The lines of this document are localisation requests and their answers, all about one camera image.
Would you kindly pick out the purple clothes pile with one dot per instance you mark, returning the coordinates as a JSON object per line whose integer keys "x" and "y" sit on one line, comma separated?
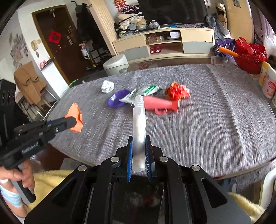
{"x": 227, "y": 43}

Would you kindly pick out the white paper ball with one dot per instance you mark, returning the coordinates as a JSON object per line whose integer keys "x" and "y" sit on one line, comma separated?
{"x": 107, "y": 86}

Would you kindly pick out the beige standing air conditioner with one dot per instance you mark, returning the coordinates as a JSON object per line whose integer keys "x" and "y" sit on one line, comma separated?
{"x": 239, "y": 19}

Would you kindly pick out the clear plastic bottle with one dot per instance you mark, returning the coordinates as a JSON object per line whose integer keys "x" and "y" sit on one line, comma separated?
{"x": 139, "y": 126}

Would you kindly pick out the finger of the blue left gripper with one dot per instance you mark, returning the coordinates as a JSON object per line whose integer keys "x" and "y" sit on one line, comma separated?
{"x": 34, "y": 127}
{"x": 59, "y": 125}

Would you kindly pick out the red plastic basket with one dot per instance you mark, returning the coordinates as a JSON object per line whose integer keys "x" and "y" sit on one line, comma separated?
{"x": 248, "y": 56}

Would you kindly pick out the pile of clothes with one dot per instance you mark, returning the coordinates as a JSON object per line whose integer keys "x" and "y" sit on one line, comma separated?
{"x": 130, "y": 20}

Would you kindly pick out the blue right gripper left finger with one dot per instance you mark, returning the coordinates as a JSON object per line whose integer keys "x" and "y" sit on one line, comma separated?
{"x": 129, "y": 158}

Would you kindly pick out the white round stool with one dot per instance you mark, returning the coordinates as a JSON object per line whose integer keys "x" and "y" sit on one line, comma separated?
{"x": 116, "y": 65}

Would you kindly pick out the beige tv cabinet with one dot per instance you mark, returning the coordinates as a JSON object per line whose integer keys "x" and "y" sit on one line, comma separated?
{"x": 166, "y": 43}

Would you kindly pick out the orange paper scrap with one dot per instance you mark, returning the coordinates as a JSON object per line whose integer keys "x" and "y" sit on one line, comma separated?
{"x": 75, "y": 112}

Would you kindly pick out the green white snack wrapper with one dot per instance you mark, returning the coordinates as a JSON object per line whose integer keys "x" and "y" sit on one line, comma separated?
{"x": 145, "y": 91}

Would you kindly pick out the beige folding screen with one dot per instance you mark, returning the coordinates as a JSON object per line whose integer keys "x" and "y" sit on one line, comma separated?
{"x": 105, "y": 23}

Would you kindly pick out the black flat television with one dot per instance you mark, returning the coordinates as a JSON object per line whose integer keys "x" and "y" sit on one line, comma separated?
{"x": 173, "y": 11}

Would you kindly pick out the person's left hand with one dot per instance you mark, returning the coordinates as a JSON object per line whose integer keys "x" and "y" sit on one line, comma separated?
{"x": 26, "y": 176}

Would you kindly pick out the yellow fluffy cushion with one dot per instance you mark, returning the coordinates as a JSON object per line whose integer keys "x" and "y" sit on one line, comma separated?
{"x": 45, "y": 182}

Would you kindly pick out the yellow cap lotion bottle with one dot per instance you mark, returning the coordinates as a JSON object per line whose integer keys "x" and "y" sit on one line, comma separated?
{"x": 264, "y": 71}

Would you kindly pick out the purple plastic lid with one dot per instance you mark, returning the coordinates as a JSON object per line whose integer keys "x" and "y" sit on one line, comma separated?
{"x": 114, "y": 100}

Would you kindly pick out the black coats on rack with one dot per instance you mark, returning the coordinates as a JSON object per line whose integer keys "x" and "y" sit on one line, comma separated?
{"x": 86, "y": 26}

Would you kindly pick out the brown coat on chair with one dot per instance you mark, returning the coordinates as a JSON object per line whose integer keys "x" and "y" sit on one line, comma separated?
{"x": 29, "y": 83}

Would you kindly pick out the dark brown door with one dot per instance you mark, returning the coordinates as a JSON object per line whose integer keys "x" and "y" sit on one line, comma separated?
{"x": 60, "y": 39}

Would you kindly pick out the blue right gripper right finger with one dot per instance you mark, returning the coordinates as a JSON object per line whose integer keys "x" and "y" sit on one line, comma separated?
{"x": 148, "y": 157}

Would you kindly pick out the grey woven table mat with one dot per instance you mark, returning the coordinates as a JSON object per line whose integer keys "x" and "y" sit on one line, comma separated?
{"x": 225, "y": 126}

